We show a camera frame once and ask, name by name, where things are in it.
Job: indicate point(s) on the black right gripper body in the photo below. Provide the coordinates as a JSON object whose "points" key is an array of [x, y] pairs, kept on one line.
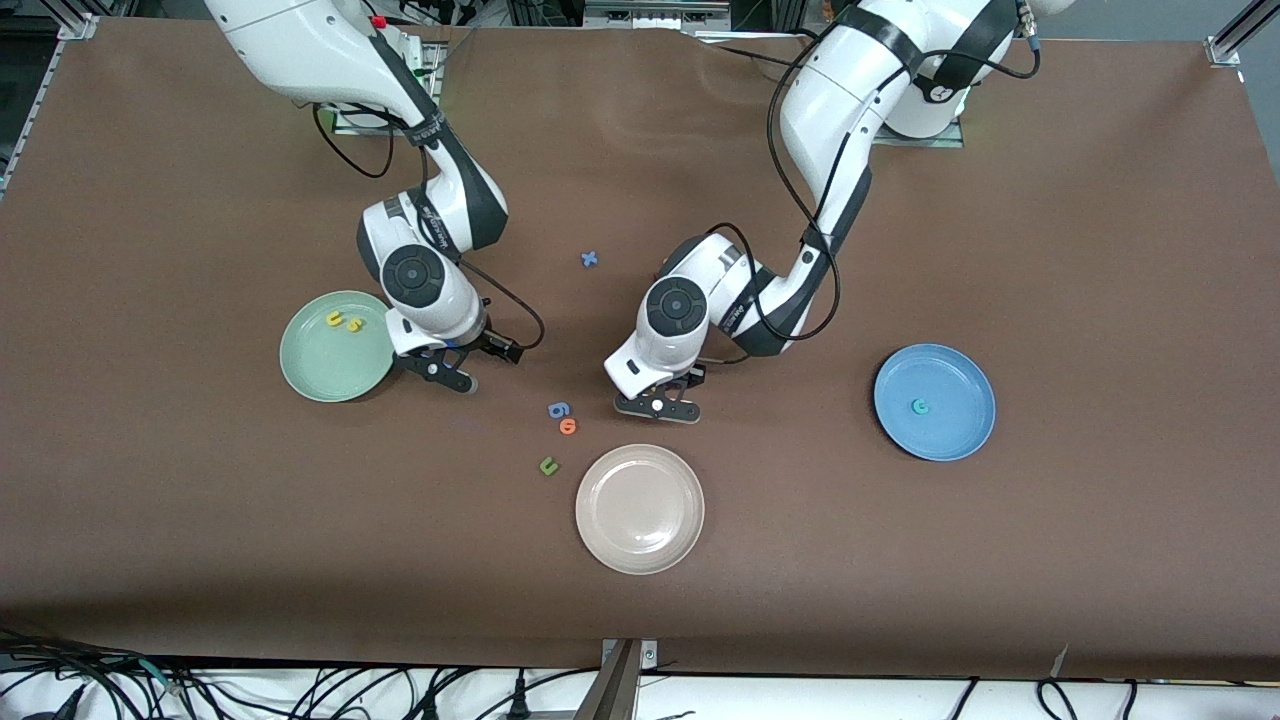
{"points": [[484, 342]]}

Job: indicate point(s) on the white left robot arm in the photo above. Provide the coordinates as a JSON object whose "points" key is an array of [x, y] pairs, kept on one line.
{"points": [[680, 310]]}

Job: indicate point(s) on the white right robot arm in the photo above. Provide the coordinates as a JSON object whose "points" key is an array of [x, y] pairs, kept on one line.
{"points": [[415, 275]]}

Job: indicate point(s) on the beige plate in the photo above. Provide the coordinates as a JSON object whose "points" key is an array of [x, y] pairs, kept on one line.
{"points": [[640, 509]]}

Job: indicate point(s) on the green plate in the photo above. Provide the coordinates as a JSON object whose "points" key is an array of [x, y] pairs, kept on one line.
{"points": [[325, 365]]}

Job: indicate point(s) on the blue plate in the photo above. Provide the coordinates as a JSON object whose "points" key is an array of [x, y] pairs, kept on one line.
{"points": [[950, 430]]}

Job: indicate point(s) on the brown table cover sheet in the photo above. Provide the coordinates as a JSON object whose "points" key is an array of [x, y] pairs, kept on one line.
{"points": [[200, 520]]}

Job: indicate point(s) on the white paper tag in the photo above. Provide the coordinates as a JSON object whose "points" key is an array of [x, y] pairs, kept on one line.
{"points": [[1060, 665]]}

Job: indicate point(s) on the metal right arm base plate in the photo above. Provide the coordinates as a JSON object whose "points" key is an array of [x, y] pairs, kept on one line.
{"points": [[350, 125]]}

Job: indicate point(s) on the metal profile bracket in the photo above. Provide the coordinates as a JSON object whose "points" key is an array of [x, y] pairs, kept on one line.
{"points": [[615, 685]]}

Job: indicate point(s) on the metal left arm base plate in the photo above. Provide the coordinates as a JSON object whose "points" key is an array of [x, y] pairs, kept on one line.
{"points": [[950, 142]]}

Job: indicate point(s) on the aluminium frame rail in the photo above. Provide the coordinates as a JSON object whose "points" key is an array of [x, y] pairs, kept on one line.
{"points": [[650, 15]]}

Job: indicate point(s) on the metal corner bracket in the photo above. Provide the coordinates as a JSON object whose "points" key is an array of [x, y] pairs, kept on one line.
{"points": [[80, 25], [1222, 50]]}

